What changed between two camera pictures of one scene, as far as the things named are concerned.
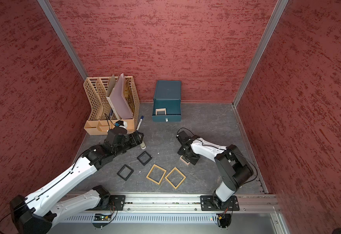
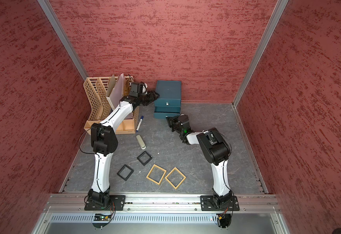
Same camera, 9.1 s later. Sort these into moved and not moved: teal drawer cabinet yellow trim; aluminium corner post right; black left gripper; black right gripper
Moved: black left gripper; black right gripper
Not moved: aluminium corner post right; teal drawer cabinet yellow trim
